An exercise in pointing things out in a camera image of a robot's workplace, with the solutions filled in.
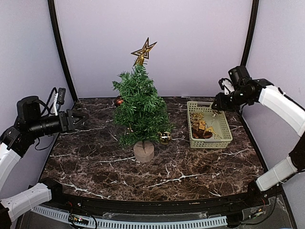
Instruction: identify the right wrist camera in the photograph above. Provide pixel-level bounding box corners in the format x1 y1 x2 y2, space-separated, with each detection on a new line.
218 78 235 95

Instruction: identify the left black frame post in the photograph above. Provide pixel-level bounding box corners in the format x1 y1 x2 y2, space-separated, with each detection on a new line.
47 0 78 103

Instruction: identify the round wooden tree base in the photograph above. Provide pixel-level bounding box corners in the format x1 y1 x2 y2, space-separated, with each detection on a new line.
133 141 154 163

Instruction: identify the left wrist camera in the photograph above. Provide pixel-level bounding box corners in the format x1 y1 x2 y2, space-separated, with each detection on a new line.
51 88 66 116

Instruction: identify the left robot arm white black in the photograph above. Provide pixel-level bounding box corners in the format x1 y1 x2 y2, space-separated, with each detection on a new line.
0 96 89 229

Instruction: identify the black frame post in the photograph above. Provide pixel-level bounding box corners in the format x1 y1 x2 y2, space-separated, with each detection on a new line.
240 0 259 66
47 0 78 103

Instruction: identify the gold black bauble ornament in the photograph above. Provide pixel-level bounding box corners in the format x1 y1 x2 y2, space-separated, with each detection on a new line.
158 131 172 145

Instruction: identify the small green christmas tree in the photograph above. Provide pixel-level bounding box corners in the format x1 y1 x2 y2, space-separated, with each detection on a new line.
112 64 176 150

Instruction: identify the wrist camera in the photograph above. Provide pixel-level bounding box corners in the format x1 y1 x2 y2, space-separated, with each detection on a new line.
218 78 235 95
51 88 66 116

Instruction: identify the white slotted cable duct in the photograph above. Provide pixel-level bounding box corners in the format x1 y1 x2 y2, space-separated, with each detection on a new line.
31 205 227 229

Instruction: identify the green plastic basket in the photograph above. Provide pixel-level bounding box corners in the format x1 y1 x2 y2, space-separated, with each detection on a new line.
187 101 233 149

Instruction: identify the gold gift box ornament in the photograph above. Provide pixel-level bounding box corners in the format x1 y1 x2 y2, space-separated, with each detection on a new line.
198 120 206 130

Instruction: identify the black front rail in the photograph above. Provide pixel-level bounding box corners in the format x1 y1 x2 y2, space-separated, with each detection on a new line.
45 188 274 216

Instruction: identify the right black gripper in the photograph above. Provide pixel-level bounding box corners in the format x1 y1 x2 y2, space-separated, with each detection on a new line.
212 88 252 112

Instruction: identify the red bauble ornament back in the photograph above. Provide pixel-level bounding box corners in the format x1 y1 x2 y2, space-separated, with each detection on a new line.
114 96 123 107

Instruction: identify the gold star tree topper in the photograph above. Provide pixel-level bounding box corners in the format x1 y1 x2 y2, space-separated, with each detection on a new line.
131 37 157 66

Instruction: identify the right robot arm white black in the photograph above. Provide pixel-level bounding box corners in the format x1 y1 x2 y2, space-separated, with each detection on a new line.
212 66 305 207

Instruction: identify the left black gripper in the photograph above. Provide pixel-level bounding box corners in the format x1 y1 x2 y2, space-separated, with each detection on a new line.
28 109 89 138

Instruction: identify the right black frame post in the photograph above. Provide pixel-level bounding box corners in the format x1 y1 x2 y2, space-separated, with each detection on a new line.
240 0 259 66

